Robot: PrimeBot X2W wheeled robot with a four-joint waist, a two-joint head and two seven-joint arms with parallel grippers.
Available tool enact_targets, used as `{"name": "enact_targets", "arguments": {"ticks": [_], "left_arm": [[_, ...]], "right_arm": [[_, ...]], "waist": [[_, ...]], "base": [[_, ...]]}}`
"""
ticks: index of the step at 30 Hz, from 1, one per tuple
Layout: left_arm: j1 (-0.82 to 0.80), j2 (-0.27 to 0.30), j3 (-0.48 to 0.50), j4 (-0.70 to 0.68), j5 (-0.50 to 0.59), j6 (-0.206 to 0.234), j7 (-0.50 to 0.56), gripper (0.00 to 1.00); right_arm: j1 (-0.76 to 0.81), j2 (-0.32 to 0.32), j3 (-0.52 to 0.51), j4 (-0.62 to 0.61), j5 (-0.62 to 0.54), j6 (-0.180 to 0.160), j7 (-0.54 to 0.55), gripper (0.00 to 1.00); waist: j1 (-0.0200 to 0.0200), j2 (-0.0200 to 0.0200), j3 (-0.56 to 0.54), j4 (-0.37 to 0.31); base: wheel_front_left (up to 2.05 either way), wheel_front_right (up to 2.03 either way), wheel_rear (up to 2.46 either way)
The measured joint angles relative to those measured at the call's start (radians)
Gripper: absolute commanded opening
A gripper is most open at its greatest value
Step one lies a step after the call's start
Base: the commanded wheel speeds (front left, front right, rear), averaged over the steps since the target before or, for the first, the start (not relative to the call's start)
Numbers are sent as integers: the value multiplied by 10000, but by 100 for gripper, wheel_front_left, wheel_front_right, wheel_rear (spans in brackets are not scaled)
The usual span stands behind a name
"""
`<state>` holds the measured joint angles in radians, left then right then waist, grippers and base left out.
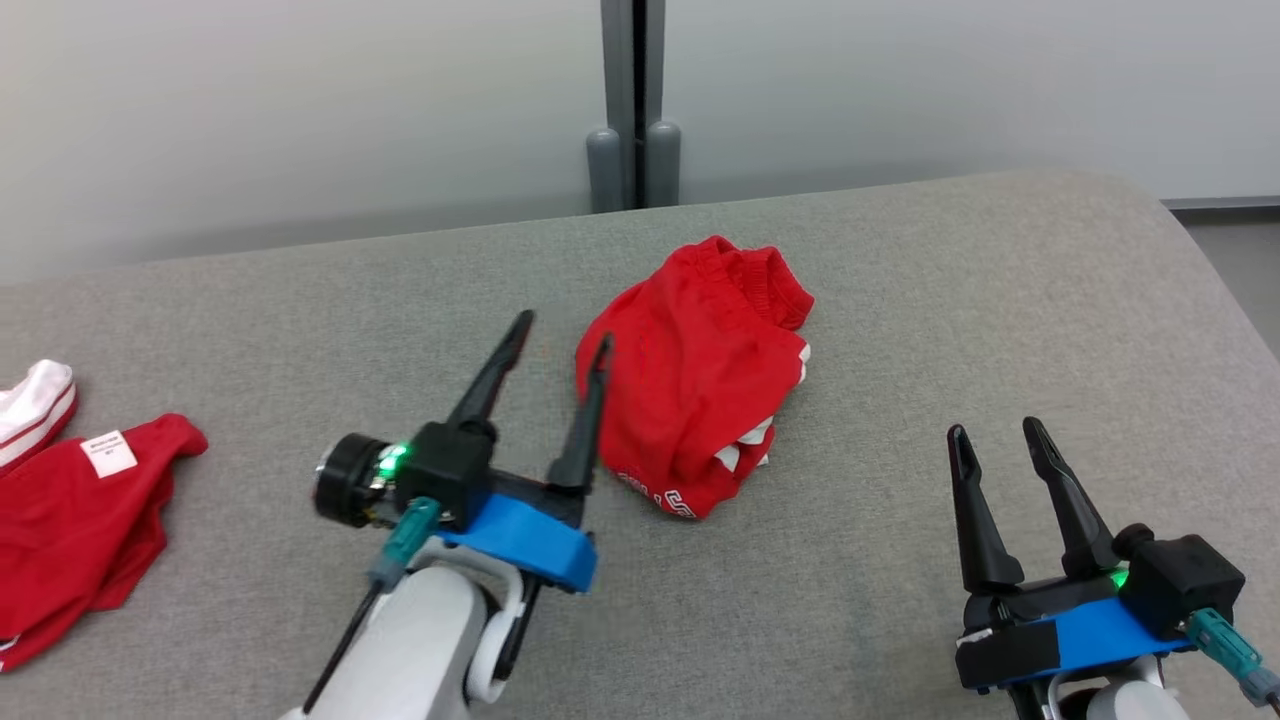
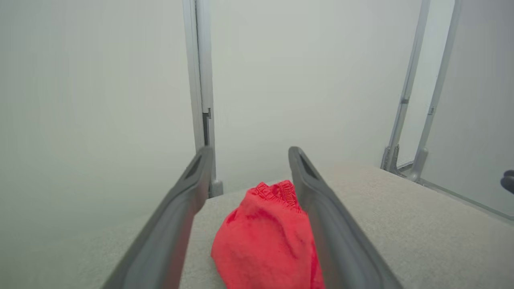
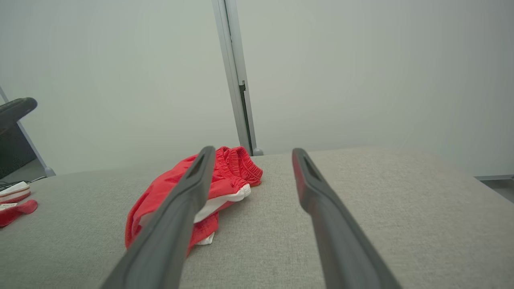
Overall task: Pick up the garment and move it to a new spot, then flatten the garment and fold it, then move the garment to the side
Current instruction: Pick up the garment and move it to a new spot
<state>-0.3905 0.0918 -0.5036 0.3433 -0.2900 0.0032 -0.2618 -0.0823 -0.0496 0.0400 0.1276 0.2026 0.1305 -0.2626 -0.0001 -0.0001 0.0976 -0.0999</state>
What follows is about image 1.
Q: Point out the red shorts with white waistband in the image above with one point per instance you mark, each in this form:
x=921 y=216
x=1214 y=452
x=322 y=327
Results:
x=690 y=380

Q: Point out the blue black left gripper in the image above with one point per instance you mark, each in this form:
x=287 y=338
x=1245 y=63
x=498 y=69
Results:
x=530 y=540

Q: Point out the grey partition bottom rail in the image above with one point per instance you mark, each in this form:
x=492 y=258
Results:
x=1225 y=203

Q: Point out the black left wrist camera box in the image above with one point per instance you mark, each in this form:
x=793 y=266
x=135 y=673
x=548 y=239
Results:
x=445 y=465

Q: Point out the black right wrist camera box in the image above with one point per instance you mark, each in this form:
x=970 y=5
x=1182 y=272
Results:
x=1185 y=575

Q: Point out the grey cylindrical partition foot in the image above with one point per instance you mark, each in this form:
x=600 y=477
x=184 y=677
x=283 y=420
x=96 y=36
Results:
x=663 y=165
x=604 y=170

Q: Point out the grey partition post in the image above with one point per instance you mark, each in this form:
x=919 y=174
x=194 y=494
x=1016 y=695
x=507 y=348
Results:
x=618 y=60

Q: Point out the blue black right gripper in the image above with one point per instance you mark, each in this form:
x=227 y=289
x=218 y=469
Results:
x=1090 y=635

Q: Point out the red jersey with white trim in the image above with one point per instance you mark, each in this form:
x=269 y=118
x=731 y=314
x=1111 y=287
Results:
x=60 y=540

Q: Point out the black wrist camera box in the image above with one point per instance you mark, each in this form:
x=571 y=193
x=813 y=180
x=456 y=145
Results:
x=445 y=465
x=1185 y=575

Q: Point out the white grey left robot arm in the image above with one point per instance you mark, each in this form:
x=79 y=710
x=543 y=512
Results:
x=410 y=640

